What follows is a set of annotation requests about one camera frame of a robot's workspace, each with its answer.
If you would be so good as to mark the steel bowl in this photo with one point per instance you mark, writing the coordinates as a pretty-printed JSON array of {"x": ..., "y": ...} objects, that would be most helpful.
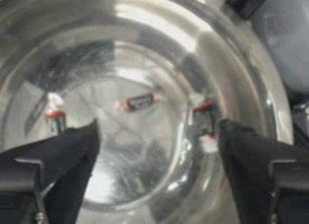
[{"x": 121, "y": 53}]

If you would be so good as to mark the red white candy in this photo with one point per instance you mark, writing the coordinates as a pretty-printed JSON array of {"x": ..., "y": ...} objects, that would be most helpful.
[
  {"x": 138, "y": 101},
  {"x": 204, "y": 122}
]

